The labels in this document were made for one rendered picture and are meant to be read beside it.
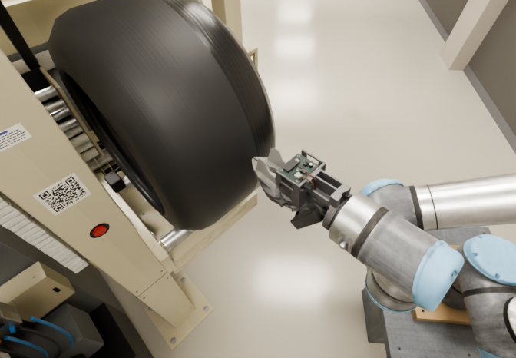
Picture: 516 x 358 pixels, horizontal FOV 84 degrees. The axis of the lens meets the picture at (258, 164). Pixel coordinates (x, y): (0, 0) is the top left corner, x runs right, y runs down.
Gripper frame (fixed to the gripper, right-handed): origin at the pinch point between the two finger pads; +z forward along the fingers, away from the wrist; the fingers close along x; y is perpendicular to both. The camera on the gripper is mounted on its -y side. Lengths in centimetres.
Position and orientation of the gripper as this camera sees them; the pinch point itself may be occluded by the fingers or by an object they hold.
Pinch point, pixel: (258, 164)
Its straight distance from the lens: 58.9
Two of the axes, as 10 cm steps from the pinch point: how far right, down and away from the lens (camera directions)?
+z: -7.0, -4.8, 5.4
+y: -0.8, -6.9, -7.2
